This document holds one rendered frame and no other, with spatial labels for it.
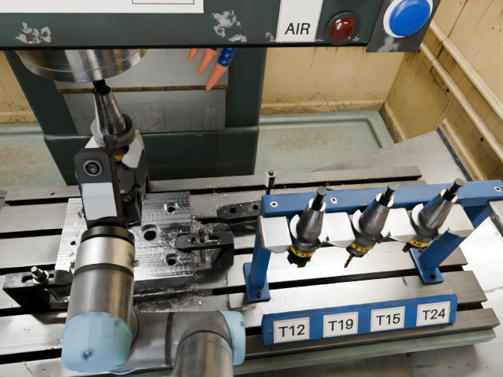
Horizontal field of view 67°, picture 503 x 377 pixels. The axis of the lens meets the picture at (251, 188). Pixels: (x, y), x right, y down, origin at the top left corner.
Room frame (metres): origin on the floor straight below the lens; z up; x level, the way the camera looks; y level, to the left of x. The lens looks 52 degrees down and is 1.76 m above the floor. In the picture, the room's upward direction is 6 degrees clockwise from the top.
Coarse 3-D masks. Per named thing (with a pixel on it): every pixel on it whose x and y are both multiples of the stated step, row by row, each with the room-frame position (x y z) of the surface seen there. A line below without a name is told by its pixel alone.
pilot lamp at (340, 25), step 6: (342, 18) 0.27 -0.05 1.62; (348, 18) 0.28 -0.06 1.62; (336, 24) 0.27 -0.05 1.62; (342, 24) 0.27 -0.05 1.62; (348, 24) 0.27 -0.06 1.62; (354, 24) 0.28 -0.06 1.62; (336, 30) 0.27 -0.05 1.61; (342, 30) 0.27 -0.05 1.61; (348, 30) 0.27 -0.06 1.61; (354, 30) 0.28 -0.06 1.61; (336, 36) 0.27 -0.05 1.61; (342, 36) 0.27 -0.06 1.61; (348, 36) 0.27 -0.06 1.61
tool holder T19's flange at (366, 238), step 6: (354, 216) 0.38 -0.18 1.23; (354, 222) 0.37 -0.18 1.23; (354, 228) 0.36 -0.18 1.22; (360, 228) 0.36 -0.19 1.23; (384, 228) 0.36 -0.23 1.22; (360, 234) 0.35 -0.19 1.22; (366, 234) 0.35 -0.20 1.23; (372, 234) 0.35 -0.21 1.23; (378, 234) 0.35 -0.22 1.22; (384, 234) 0.35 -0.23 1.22; (360, 240) 0.35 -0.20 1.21; (366, 240) 0.34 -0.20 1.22; (372, 240) 0.34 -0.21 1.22; (378, 240) 0.35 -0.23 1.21
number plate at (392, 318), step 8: (376, 312) 0.32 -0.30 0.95; (384, 312) 0.33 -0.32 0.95; (392, 312) 0.33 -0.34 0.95; (400, 312) 0.33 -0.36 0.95; (376, 320) 0.31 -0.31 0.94; (384, 320) 0.32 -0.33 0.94; (392, 320) 0.32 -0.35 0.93; (400, 320) 0.32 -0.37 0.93; (376, 328) 0.30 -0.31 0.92; (384, 328) 0.30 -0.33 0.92; (392, 328) 0.31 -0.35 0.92
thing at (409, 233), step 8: (392, 208) 0.42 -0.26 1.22; (400, 208) 0.42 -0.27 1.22; (392, 216) 0.40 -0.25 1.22; (400, 216) 0.40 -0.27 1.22; (408, 216) 0.40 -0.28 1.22; (392, 224) 0.38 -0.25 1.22; (400, 224) 0.38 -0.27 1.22; (408, 224) 0.38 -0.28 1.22; (392, 232) 0.36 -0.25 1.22; (400, 232) 0.37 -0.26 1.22; (408, 232) 0.37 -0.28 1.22; (416, 232) 0.37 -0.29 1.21; (400, 240) 0.35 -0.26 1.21; (408, 240) 0.35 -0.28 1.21
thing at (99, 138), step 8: (128, 120) 0.44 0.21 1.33; (96, 128) 0.41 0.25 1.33; (128, 128) 0.42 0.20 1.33; (96, 136) 0.40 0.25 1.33; (104, 136) 0.40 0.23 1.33; (112, 136) 0.40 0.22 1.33; (120, 136) 0.40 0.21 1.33; (128, 136) 0.41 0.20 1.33; (104, 144) 0.40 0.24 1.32; (112, 144) 0.40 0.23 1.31; (120, 144) 0.40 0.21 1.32; (128, 144) 0.41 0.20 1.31
